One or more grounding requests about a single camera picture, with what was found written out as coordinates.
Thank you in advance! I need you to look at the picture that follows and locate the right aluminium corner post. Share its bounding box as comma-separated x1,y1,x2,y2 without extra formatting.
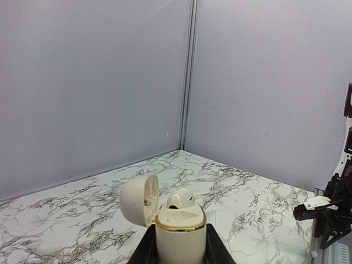
178,0,199,150

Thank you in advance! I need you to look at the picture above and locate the white earbud charging case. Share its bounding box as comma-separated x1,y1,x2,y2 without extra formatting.
119,174,207,263

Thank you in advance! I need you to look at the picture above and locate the white earbud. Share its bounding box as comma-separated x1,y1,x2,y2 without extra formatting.
166,188,196,209

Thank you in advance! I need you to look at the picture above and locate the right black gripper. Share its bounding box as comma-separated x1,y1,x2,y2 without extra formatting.
314,173,351,250

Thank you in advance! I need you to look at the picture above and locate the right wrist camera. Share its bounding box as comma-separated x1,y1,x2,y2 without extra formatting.
293,196,337,221

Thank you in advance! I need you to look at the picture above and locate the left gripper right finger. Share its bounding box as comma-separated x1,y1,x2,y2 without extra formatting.
204,224,236,264

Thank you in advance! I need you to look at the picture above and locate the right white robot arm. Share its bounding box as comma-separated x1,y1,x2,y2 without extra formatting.
314,84,351,250

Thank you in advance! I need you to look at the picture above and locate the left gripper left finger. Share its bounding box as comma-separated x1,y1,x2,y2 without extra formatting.
128,224,158,264

